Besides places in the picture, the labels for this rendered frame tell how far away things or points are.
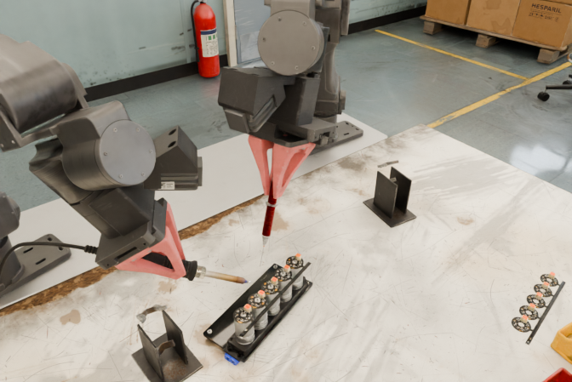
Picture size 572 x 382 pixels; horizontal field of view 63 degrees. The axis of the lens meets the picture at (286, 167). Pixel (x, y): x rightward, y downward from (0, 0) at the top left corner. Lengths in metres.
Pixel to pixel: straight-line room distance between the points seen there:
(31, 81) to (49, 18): 2.62
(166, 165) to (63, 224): 0.47
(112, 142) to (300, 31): 0.19
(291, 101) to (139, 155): 0.17
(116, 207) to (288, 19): 0.24
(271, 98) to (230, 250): 0.37
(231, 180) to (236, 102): 0.50
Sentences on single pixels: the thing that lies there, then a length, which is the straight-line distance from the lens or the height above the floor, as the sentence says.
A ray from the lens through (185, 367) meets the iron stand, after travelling 0.65.
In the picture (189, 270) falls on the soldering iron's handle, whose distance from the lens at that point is 0.58.
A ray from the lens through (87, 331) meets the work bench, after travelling 0.73.
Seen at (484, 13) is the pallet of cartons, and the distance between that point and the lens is 4.24.
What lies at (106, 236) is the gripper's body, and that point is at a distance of 0.53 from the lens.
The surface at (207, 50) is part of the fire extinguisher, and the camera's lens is 3.31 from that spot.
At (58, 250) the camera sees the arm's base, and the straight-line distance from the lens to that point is 0.85.
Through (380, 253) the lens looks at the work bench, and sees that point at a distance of 0.79.
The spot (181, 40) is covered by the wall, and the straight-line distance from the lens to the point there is 3.40.
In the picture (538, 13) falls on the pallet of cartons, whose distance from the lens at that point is 4.08.
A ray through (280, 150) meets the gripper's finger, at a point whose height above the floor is 1.02.
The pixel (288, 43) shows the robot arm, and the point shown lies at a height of 1.15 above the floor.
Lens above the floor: 1.28
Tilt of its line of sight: 33 degrees down
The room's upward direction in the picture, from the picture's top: straight up
